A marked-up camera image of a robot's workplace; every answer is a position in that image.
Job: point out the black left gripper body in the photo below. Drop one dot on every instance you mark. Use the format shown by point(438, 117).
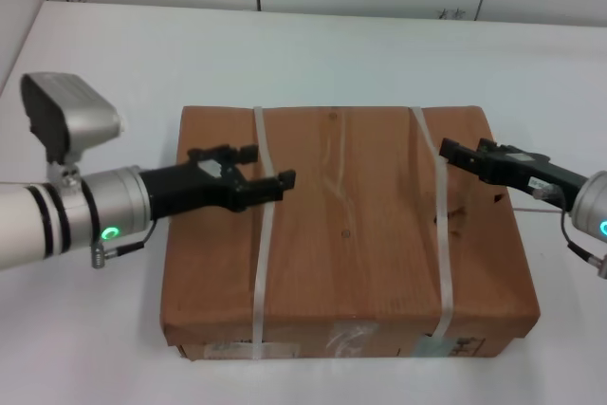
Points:
point(189, 191)

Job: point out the brown cardboard box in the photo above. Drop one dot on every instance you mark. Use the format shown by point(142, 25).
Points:
point(351, 244)

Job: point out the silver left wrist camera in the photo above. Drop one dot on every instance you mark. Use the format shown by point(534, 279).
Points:
point(76, 111)

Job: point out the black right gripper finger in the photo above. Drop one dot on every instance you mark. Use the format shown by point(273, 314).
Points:
point(462, 164)
point(462, 149)

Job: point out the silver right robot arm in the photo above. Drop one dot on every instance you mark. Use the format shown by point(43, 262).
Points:
point(593, 208)

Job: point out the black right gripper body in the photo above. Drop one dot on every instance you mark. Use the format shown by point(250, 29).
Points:
point(526, 172)

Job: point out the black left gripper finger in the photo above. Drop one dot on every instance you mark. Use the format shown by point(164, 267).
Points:
point(249, 153)
point(270, 187)

